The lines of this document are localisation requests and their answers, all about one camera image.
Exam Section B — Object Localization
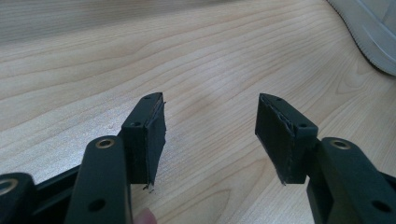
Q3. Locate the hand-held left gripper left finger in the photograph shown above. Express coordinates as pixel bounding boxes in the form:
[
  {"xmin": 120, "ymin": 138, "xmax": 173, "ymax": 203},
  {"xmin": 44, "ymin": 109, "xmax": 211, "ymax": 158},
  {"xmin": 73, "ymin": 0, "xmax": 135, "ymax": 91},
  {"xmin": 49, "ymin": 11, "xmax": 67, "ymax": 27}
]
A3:
[{"xmin": 118, "ymin": 91, "xmax": 167, "ymax": 192}]

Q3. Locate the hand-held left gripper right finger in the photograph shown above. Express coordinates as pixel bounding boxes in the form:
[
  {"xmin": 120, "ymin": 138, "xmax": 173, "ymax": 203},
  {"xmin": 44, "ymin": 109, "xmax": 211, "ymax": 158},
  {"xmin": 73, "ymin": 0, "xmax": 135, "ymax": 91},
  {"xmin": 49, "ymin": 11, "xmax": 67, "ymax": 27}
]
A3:
[{"xmin": 255, "ymin": 92, "xmax": 319, "ymax": 186}]

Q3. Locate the white sneaker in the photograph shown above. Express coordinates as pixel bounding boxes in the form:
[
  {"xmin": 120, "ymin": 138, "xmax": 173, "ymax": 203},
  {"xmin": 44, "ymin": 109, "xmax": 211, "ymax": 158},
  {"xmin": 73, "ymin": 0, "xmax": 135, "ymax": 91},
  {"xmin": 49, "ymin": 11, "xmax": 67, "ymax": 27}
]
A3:
[{"xmin": 326, "ymin": 0, "xmax": 396, "ymax": 77}]

